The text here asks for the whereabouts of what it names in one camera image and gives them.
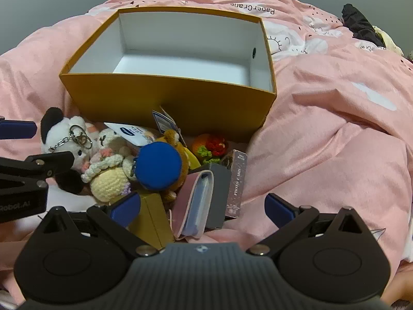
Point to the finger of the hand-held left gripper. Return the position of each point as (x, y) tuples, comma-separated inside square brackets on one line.
[(19, 129), (48, 163)]

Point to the pink card holder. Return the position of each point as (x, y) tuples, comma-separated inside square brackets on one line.
[(187, 197)]

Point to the mustard cardboard box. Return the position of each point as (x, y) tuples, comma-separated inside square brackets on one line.
[(161, 103)]

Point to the white hand cream tube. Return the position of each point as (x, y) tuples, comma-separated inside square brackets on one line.
[(135, 134)]

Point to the grey box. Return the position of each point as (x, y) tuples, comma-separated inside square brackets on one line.
[(221, 197)]

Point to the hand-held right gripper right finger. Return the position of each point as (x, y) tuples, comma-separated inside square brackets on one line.
[(280, 210)]

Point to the cream crocheted bunny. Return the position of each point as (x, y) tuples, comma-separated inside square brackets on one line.
[(108, 177)]

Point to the blue paper hang tag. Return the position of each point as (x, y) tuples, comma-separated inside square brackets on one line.
[(161, 121)]

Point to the purple photo card box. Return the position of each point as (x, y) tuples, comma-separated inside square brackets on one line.
[(235, 184)]

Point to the pink printed blanket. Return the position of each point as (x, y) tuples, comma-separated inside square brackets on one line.
[(322, 119)]

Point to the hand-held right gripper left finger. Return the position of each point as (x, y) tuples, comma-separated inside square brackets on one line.
[(125, 207)]

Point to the gold box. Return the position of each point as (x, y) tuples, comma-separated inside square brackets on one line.
[(155, 219)]

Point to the black and white plush dog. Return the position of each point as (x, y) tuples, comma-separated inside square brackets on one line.
[(61, 132)]

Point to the brown plush tiger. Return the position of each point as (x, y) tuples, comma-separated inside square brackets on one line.
[(171, 137)]

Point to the black cloth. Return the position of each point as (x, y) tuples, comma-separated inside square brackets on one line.
[(358, 22)]

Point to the cream cloth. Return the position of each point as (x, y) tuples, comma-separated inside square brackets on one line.
[(390, 43)]

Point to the crocheted fruit toy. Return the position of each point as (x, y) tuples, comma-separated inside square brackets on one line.
[(213, 143)]

